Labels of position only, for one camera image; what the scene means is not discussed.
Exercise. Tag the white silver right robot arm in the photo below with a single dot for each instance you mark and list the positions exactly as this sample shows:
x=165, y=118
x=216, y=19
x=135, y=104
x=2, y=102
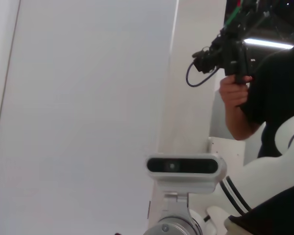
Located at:
x=264, y=176

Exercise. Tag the person's bare forearm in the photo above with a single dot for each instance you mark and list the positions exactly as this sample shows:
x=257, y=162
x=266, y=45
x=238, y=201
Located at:
x=238, y=122

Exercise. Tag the person's black shirt torso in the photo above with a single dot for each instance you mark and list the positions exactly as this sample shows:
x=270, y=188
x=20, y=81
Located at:
x=276, y=85

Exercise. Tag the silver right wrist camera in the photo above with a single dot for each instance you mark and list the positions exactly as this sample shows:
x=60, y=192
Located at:
x=186, y=181

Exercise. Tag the bright ceiling light strip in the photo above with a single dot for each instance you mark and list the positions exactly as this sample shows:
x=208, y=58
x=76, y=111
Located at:
x=267, y=42

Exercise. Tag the black robot body panel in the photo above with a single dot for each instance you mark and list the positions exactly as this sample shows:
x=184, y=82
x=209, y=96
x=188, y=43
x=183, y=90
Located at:
x=276, y=213

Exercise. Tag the white board with screws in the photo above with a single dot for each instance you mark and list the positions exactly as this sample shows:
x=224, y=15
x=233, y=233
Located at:
x=226, y=151

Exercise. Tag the black handheld control device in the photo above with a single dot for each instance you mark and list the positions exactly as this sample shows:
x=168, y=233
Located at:
x=231, y=56

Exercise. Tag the person's bare hand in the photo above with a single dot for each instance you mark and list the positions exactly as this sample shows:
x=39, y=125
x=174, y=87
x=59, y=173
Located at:
x=234, y=94

